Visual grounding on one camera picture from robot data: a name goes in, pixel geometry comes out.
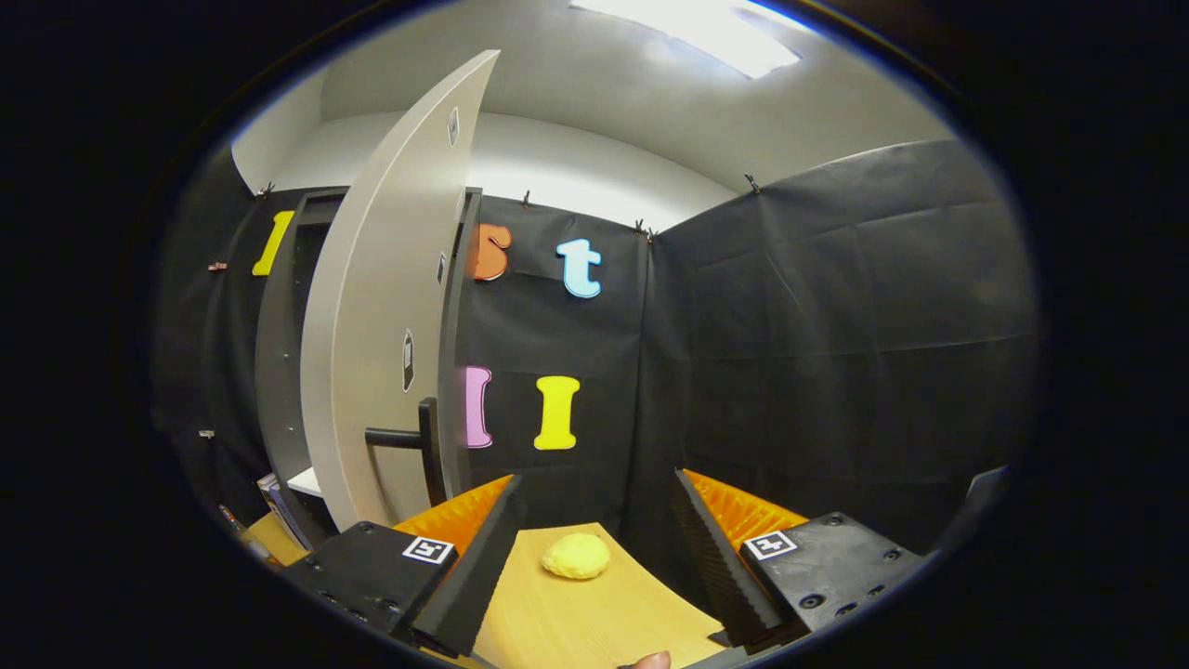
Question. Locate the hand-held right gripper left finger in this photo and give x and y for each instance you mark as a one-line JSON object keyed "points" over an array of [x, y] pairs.
{"points": [[464, 576]]}

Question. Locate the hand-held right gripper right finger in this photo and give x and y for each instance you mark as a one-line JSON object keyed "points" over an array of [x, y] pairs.
{"points": [[720, 576]]}

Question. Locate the beige cabinet door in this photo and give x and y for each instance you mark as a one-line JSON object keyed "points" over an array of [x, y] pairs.
{"points": [[390, 279]]}

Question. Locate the cabinet inner shelf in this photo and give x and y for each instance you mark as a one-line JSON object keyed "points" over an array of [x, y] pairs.
{"points": [[305, 481]]}

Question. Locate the yellow lumpy ball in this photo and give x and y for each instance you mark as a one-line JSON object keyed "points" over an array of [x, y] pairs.
{"points": [[576, 556]]}

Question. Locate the blue-grey upright book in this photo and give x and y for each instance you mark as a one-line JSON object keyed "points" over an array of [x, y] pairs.
{"points": [[276, 497]]}

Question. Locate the black backdrop cloth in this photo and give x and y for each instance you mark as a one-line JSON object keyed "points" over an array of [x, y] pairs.
{"points": [[836, 325]]}

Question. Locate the long ceiling light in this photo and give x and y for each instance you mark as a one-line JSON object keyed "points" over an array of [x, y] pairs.
{"points": [[697, 32]]}

